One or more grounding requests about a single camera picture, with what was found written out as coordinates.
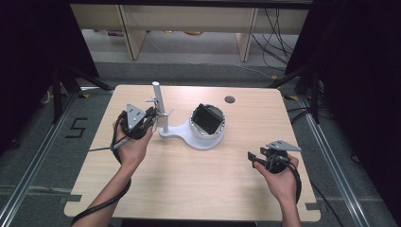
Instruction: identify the person's right hand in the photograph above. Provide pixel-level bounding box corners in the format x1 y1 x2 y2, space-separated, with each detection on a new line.
253 153 301 206

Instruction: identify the black wallet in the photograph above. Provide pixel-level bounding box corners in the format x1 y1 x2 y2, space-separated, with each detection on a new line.
191 103 223 135

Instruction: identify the white stand with bowl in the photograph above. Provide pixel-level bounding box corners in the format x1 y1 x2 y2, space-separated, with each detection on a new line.
145 80 227 151

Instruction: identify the bundle of black floor cables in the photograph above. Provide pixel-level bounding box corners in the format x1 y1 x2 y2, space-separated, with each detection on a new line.
251 8 301 72

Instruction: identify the aluminium floor rail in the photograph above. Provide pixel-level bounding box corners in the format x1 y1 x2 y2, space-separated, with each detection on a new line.
0 91 80 227
297 94 395 227

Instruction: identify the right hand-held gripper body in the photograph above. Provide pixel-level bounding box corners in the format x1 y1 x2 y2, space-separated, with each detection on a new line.
259 139 303 175

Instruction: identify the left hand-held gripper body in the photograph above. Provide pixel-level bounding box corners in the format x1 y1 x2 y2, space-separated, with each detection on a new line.
120 103 151 140

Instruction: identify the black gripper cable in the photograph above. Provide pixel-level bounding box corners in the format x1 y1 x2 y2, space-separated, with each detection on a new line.
264 153 303 204
70 110 132 227

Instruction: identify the person's left hand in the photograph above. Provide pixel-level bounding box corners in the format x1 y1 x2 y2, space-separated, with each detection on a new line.
113 121 154 168

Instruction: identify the grey plug with cable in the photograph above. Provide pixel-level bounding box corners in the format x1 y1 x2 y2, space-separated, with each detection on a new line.
88 137 131 153

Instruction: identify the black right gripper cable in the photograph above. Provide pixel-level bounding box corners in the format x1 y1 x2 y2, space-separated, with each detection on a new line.
264 153 303 204

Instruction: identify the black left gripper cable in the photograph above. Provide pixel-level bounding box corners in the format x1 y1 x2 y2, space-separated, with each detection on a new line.
70 110 132 227

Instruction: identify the black metal stand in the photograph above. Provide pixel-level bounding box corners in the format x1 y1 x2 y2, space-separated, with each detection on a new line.
267 64 323 125
51 62 115 125

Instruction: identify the wooden shelf frame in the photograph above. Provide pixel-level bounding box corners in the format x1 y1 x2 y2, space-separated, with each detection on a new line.
69 3 310 63

